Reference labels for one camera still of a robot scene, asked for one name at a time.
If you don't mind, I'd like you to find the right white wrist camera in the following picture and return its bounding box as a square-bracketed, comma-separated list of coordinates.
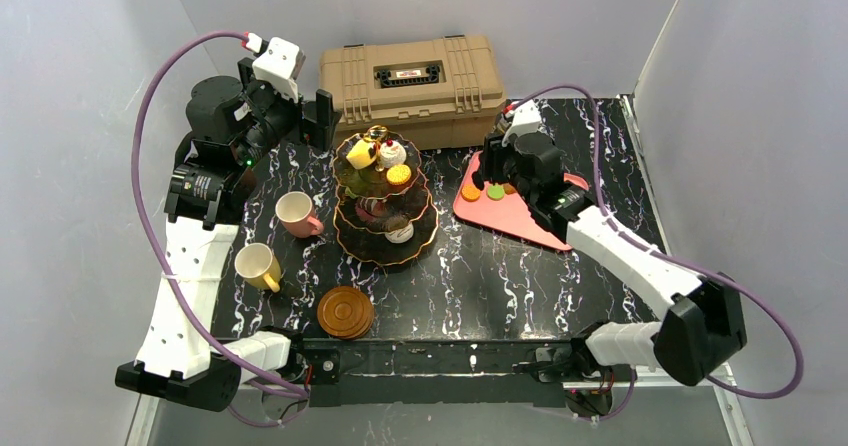
[499, 100, 542, 146]

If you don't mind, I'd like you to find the yellow mug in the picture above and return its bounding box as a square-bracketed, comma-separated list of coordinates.
[234, 243, 282, 293]

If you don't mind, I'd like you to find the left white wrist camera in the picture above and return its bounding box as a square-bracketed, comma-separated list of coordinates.
[242, 32, 305, 102]

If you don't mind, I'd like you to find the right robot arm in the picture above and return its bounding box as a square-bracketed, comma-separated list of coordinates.
[472, 132, 747, 386]

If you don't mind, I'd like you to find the tan plastic toolbox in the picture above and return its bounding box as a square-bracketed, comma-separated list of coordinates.
[319, 35, 507, 150]

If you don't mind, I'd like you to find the green macaron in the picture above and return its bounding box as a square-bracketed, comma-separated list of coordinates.
[486, 184, 506, 201]

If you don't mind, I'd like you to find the white chocolate drizzled donut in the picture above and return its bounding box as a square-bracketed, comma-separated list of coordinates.
[384, 223, 415, 244]

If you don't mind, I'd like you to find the chocolate layered cake slice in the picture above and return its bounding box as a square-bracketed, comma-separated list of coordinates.
[355, 198, 386, 223]

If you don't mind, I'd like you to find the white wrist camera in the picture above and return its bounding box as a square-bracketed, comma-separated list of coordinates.
[499, 100, 542, 146]
[242, 32, 305, 102]

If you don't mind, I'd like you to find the grey powdered cake ball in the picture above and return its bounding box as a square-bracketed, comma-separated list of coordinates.
[377, 139, 407, 169]

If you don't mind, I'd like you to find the yellow roll cake with cherry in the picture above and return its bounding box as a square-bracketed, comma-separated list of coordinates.
[345, 139, 379, 170]

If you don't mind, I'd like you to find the purple cable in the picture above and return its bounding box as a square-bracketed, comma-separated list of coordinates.
[506, 85, 806, 424]
[130, 30, 313, 430]

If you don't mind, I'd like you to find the pink mug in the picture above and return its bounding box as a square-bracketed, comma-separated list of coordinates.
[275, 191, 324, 238]

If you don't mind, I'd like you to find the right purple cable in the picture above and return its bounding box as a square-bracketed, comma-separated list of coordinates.
[506, 85, 806, 424]

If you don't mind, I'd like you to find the yellow dotted biscuit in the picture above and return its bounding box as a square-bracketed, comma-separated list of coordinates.
[460, 183, 481, 202]
[386, 164, 412, 186]

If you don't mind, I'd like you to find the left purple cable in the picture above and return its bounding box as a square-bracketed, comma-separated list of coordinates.
[130, 30, 313, 430]

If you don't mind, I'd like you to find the stack of wooden coasters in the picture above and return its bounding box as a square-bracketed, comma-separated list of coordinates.
[317, 286, 375, 340]

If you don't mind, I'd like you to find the black three tier cake stand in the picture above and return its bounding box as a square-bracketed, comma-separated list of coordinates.
[332, 125, 439, 266]

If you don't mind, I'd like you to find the pink serving tray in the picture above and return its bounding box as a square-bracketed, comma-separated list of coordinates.
[452, 152, 572, 251]

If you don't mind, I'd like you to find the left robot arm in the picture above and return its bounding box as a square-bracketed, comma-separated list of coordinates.
[115, 76, 340, 412]

